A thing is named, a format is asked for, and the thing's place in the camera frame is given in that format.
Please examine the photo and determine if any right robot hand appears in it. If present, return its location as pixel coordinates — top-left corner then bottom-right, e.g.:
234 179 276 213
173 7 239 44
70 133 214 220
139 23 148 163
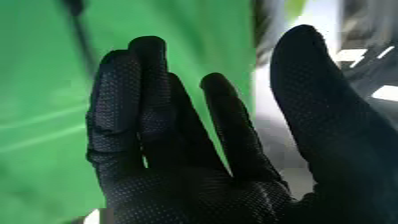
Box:
84 23 398 224

